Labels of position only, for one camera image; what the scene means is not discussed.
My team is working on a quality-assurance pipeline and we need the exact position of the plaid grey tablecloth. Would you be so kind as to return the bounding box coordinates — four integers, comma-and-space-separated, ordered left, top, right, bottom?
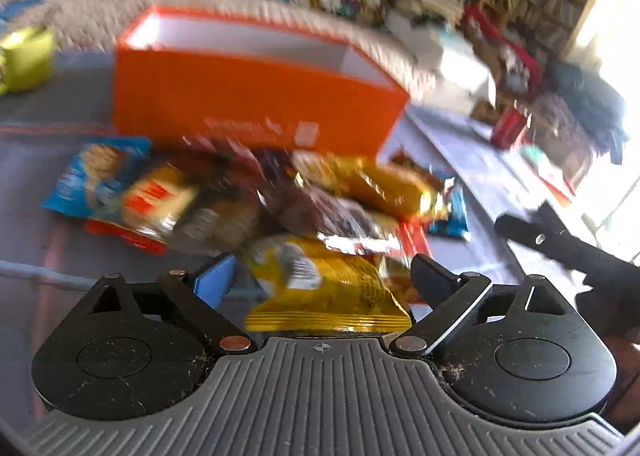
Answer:
0, 50, 596, 437

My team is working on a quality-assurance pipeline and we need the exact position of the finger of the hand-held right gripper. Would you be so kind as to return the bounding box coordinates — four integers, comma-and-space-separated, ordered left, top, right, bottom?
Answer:
495, 201, 593, 279

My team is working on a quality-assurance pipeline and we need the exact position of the orange cardboard box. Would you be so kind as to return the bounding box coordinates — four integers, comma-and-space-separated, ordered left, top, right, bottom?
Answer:
112, 6, 412, 158

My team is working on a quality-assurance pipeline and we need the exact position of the pile of dark clothes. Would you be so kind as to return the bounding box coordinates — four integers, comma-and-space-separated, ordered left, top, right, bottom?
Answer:
545, 61, 630, 164

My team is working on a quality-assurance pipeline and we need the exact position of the bright yellow snack packet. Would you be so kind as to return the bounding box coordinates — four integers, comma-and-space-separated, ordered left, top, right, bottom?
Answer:
243, 235, 414, 333

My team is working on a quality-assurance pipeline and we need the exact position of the stack of white boxes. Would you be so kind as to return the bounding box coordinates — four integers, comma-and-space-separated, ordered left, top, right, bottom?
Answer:
387, 11, 498, 107

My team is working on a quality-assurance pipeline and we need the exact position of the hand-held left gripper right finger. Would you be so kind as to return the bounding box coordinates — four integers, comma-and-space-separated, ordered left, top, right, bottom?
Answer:
390, 253, 577, 357

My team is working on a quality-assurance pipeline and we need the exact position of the orange chocolate chip cookie packet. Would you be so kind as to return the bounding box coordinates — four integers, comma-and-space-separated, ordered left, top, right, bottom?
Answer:
385, 220, 432, 307

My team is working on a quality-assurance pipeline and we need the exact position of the blue snack packet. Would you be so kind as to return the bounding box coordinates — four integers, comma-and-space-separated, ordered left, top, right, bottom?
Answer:
427, 175, 472, 243
41, 137, 152, 218

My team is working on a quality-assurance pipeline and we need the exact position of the green mug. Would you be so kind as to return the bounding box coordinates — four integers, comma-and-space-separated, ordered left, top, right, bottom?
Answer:
0, 26, 56, 95

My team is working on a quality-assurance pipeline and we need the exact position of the yellow bread packet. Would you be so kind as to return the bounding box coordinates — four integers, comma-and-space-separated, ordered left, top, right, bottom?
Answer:
292, 151, 449, 223

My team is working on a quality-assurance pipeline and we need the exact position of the red yellow rice cracker packet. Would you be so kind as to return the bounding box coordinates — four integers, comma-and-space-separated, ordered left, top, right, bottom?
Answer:
84, 163, 199, 257

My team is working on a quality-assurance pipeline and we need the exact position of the brown silver snack packet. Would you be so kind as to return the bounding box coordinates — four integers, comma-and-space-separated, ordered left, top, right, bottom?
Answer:
260, 185, 407, 258

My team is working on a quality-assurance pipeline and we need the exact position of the red box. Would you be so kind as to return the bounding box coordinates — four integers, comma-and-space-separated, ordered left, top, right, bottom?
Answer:
491, 106, 531, 149

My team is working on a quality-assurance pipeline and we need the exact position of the dark red snack packet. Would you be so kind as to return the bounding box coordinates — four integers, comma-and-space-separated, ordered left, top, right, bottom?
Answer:
182, 135, 301, 198

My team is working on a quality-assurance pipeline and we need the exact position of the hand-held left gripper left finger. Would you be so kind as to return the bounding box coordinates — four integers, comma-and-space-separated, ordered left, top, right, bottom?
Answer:
75, 253, 257, 354

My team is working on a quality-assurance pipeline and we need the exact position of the brown round-label cookie packet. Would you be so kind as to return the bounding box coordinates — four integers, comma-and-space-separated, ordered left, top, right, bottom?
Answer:
172, 196, 262, 258

